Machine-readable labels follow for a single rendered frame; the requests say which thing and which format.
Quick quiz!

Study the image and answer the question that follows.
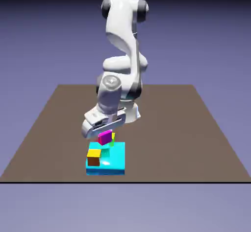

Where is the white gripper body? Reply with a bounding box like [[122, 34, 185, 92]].
[[81, 106, 126, 139]]

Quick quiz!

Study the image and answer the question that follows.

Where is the small magenta cube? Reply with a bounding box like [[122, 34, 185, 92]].
[[98, 129, 113, 146]]

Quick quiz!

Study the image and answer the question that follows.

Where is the small yellow cube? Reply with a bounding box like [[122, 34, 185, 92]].
[[86, 149, 102, 167]]

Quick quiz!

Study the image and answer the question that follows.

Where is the large cyan box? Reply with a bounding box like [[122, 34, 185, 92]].
[[85, 141, 126, 176]]

